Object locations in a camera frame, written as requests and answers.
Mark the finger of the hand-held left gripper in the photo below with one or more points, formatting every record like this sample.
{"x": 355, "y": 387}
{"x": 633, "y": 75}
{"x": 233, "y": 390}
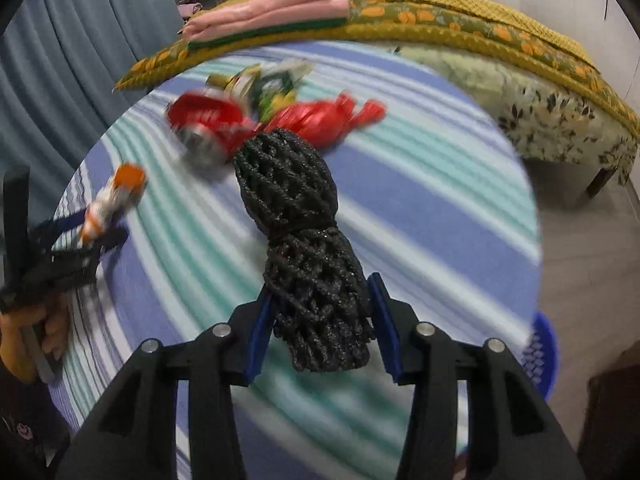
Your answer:
{"x": 67, "y": 224}
{"x": 107, "y": 241}

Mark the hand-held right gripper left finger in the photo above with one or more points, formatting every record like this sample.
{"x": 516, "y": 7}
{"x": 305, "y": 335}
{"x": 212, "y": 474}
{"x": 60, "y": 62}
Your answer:
{"x": 260, "y": 345}

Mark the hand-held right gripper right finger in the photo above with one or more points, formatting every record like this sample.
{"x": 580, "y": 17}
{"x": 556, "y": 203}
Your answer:
{"x": 385, "y": 330}

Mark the orange white tube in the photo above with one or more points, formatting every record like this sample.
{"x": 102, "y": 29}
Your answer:
{"x": 117, "y": 195}

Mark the black foam net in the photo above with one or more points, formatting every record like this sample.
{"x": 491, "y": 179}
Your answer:
{"x": 305, "y": 240}

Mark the blue plastic basket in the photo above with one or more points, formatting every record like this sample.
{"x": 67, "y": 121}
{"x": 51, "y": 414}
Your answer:
{"x": 542, "y": 355}

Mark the gold foil packet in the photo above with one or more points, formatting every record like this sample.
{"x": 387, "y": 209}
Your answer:
{"x": 232, "y": 82}

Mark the person's left hand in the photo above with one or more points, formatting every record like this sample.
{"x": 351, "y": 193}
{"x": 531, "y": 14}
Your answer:
{"x": 50, "y": 330}

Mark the round table, striped cloth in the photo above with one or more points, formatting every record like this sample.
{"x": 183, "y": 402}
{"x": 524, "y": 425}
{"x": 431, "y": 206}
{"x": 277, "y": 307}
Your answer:
{"x": 425, "y": 210}

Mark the red soda can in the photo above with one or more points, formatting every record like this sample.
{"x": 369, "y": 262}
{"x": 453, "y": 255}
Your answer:
{"x": 210, "y": 125}

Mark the blue pleated curtain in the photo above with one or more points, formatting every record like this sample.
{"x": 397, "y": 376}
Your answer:
{"x": 75, "y": 50}

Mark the person's dark clothing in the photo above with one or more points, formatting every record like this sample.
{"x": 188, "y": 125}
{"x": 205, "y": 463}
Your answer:
{"x": 27, "y": 430}

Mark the red shiny wrapper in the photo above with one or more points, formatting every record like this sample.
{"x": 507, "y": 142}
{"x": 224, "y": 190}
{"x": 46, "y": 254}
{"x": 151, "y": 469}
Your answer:
{"x": 320, "y": 120}

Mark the green white snack wrapper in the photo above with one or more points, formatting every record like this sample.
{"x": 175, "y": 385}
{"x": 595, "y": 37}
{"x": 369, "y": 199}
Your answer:
{"x": 280, "y": 85}

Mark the brown wooden furniture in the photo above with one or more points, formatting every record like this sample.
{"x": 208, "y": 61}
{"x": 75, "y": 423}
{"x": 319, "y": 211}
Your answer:
{"x": 612, "y": 420}

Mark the pink garment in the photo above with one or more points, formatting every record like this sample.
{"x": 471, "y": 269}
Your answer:
{"x": 189, "y": 10}

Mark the bed with leaf print sheet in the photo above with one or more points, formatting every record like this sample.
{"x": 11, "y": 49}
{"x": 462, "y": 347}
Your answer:
{"x": 560, "y": 120}

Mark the pink folded blanket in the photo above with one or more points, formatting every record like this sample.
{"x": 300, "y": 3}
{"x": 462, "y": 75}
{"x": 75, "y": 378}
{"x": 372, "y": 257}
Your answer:
{"x": 270, "y": 10}

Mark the bed with yellow floral bedding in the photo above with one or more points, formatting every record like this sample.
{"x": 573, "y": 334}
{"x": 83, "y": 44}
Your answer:
{"x": 450, "y": 32}

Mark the yellow dotted blanket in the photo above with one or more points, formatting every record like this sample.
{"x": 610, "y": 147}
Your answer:
{"x": 475, "y": 7}

